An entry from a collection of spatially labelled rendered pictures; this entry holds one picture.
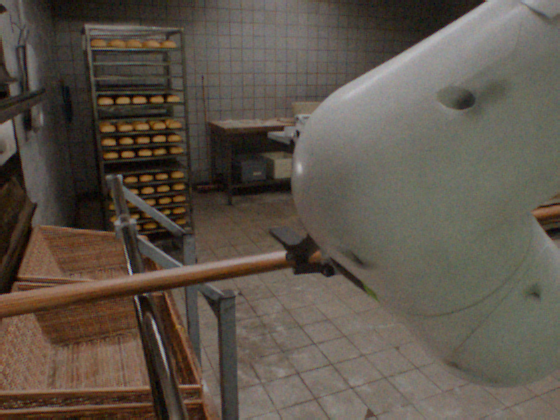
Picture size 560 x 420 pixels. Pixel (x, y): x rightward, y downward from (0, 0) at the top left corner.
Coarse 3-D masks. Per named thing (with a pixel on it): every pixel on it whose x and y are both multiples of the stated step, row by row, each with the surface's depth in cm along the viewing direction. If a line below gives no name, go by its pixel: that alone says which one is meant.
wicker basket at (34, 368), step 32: (32, 288) 138; (32, 320) 137; (64, 320) 145; (96, 320) 149; (128, 320) 154; (160, 320) 158; (0, 352) 105; (32, 352) 126; (64, 352) 145; (96, 352) 144; (128, 352) 145; (0, 384) 98; (32, 384) 117; (64, 384) 129; (96, 384) 130; (128, 384) 130; (192, 384) 117
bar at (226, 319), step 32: (128, 192) 140; (128, 224) 92; (128, 256) 76; (160, 256) 99; (192, 256) 153; (192, 288) 156; (192, 320) 160; (224, 320) 109; (160, 352) 50; (224, 352) 111; (160, 384) 45; (224, 384) 114; (160, 416) 41; (224, 416) 118
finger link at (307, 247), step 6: (306, 240) 52; (312, 240) 49; (300, 246) 53; (306, 246) 52; (312, 246) 52; (318, 246) 52; (288, 252) 56; (294, 252) 55; (300, 252) 54; (306, 252) 54; (312, 252) 55; (288, 258) 56; (294, 258) 56
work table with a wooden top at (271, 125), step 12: (216, 120) 555; (252, 120) 555; (264, 120) 555; (276, 120) 555; (228, 132) 484; (240, 132) 491; (252, 132) 497; (264, 132) 504; (228, 144) 491; (228, 156) 495; (228, 168) 499; (216, 180) 571; (228, 180) 503; (240, 180) 529; (252, 180) 529; (264, 180) 531; (276, 180) 531; (288, 180) 534; (228, 192) 508; (228, 204) 513
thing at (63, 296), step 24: (552, 216) 93; (216, 264) 65; (240, 264) 66; (264, 264) 68; (288, 264) 69; (48, 288) 57; (72, 288) 58; (96, 288) 59; (120, 288) 60; (144, 288) 61; (168, 288) 63; (0, 312) 54; (24, 312) 56
